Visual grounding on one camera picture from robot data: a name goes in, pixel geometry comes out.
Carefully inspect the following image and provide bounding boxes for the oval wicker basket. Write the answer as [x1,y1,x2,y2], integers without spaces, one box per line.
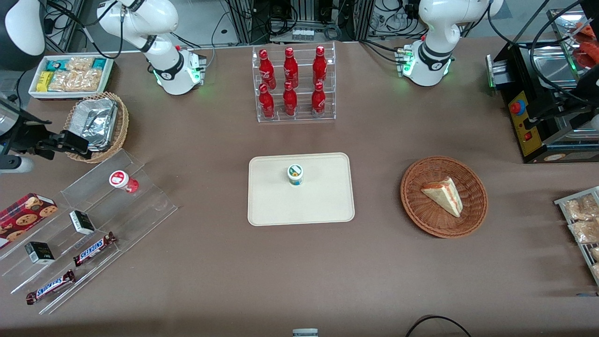
[62,92,130,163]

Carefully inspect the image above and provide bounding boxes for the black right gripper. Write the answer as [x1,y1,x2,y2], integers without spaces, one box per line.
[6,117,92,161]

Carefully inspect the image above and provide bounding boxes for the tray of packaged snacks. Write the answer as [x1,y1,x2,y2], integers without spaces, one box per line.
[554,186,599,286]

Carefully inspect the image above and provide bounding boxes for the cream plastic tray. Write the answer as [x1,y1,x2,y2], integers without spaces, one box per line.
[248,153,355,227]

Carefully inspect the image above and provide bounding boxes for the small black box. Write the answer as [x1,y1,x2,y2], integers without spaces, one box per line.
[25,242,55,265]
[69,211,95,235]

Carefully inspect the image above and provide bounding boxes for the snickers bar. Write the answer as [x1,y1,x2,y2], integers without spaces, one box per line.
[26,270,76,305]
[73,232,117,267]

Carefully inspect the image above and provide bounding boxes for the red cookie box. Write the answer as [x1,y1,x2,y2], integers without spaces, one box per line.
[0,193,58,249]

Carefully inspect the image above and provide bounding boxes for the red cola bottle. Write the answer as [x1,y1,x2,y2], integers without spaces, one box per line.
[283,82,298,117]
[311,82,326,117]
[283,47,299,88]
[312,45,328,86]
[259,84,276,119]
[258,49,277,89]

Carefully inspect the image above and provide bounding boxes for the round brown wicker basket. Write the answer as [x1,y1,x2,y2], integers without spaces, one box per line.
[400,156,489,239]

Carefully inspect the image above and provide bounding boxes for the black food warmer machine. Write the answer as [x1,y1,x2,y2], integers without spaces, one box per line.
[486,9,599,164]

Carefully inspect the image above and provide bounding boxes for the clear bagged snack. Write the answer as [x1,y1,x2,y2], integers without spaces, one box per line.
[66,57,95,72]
[48,69,102,92]

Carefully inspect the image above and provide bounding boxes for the white plastic snack bin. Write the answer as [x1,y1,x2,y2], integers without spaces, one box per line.
[29,55,114,100]

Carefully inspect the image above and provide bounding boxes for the stacked foil containers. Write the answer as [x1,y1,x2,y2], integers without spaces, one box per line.
[66,98,117,152]

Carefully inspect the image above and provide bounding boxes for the clear acrylic stepped display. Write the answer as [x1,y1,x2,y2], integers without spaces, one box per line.
[0,149,178,315]

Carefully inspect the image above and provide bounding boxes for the clear acrylic bottle rack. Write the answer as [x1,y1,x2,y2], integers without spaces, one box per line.
[252,41,336,123]

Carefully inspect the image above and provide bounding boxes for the red food in warmer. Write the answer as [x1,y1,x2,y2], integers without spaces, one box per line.
[573,23,599,68]

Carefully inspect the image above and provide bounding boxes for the wrapped triangle sandwich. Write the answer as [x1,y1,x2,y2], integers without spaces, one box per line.
[420,176,464,218]

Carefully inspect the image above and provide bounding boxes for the black floor cable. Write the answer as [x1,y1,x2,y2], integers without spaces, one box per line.
[405,315,471,337]

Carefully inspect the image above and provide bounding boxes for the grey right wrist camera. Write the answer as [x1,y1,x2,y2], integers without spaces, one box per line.
[0,156,35,174]

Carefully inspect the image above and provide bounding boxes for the red white yogurt cup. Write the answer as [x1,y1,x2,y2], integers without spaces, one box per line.
[109,170,139,193]

